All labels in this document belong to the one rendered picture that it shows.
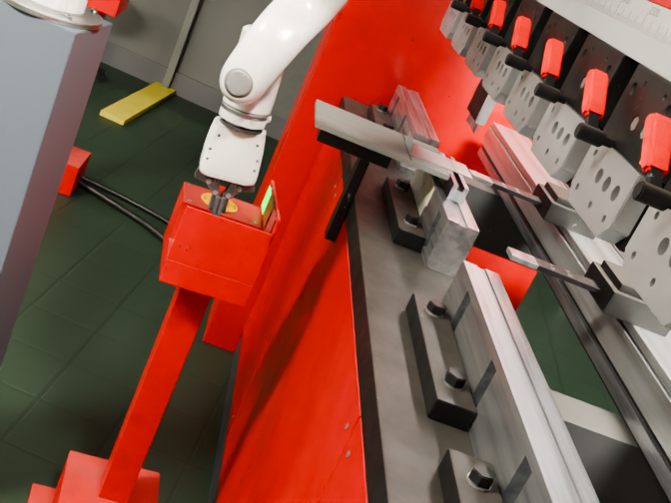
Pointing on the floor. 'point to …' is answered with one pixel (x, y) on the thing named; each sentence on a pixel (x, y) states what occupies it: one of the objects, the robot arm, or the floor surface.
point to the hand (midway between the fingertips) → (218, 205)
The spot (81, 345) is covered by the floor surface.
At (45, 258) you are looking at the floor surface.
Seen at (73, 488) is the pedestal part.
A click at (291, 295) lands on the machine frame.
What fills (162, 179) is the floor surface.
